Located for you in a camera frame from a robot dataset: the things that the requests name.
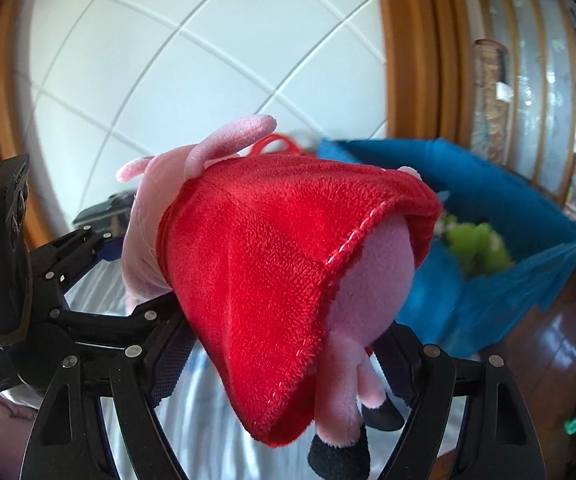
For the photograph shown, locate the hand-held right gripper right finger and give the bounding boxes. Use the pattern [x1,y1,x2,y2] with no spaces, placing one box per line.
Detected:
[375,327,549,480]

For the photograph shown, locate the blue fabric storage bin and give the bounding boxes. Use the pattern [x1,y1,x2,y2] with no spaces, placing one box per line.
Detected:
[315,137,576,361]

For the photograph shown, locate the red plastic carry case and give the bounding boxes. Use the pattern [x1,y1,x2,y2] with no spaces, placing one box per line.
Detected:
[245,133,319,158]

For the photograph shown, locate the glass cabinet door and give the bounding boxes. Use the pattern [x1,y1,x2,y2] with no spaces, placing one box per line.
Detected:
[468,0,576,206]

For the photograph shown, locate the dark box with gold print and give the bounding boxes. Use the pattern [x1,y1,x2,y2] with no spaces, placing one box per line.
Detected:
[74,196,136,227]

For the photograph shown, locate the pink pig plush red dress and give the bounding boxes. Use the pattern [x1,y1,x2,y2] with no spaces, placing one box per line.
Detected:
[116,114,441,471]

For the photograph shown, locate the wooden door frame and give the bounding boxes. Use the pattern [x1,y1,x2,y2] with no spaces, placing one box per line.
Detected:
[373,0,484,151]

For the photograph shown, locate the green plush toy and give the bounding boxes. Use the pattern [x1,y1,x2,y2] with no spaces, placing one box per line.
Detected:
[440,215,514,278]

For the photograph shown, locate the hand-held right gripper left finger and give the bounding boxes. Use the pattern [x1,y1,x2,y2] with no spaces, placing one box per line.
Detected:
[18,317,199,480]

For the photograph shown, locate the wooden wall frame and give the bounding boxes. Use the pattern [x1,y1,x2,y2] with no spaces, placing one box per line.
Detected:
[0,5,56,246]

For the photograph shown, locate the patterned roll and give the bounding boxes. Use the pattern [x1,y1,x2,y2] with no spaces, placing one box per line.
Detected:
[470,39,513,163]

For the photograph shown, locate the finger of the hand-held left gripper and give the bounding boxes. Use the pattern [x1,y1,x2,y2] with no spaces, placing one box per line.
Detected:
[30,225,133,311]
[48,292,183,361]

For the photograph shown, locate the white striped cloth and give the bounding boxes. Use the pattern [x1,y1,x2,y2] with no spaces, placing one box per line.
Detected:
[62,255,474,480]

